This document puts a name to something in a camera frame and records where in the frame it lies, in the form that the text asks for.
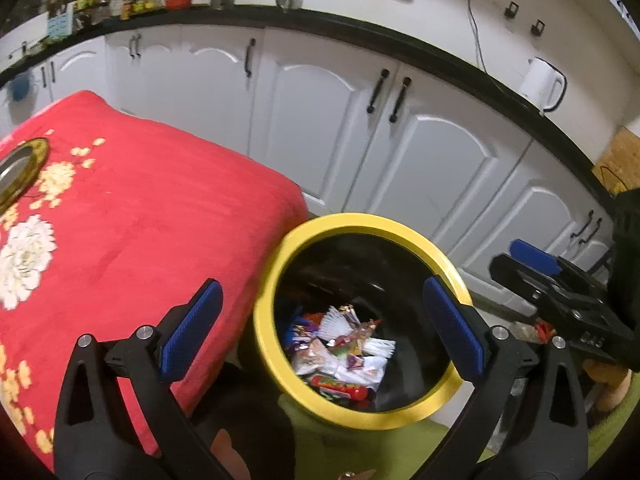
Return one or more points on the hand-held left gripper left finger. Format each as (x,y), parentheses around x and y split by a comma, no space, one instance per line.
(192,330)

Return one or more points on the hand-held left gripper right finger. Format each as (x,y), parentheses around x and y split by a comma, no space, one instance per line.
(455,330)

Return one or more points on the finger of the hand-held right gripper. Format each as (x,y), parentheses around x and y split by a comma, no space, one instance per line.
(535,255)
(515,280)

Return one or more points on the red colourful candy tube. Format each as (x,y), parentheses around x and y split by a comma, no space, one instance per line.
(340,387)

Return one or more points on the pile of snack wrappers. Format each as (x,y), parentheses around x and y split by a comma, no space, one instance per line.
(320,360)

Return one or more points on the yellow rimmed black bin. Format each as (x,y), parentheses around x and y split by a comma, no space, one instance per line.
(360,222)

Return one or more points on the person's right forearm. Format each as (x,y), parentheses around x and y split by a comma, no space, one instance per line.
(610,425)

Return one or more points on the person's right hand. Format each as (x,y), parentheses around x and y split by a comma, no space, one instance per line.
(612,385)

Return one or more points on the person's left hand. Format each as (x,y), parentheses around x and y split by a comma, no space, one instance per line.
(230,455)

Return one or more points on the wood chip board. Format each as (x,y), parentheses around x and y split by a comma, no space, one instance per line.
(622,157)

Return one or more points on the red floral blanket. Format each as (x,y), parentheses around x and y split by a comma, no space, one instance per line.
(150,185)

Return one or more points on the white electric kettle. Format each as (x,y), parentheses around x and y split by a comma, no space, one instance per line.
(540,82)

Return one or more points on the person's green clothing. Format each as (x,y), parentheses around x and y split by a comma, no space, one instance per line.
(325,450)

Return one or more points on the white base cabinets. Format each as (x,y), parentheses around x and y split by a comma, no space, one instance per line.
(300,125)

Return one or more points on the gold rimmed round metal tray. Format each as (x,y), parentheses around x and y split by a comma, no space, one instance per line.
(15,170)

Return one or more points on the blue hanging pouch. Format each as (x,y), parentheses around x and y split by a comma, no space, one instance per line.
(20,87)

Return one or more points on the red bowl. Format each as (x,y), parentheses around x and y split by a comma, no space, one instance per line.
(178,2)

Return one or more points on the light blue knife block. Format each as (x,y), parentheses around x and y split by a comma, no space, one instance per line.
(60,27)

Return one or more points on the row of sauce bottles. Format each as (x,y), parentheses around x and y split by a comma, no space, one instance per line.
(142,0)

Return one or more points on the black wall hook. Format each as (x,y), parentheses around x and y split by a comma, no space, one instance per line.
(511,9)
(537,27)

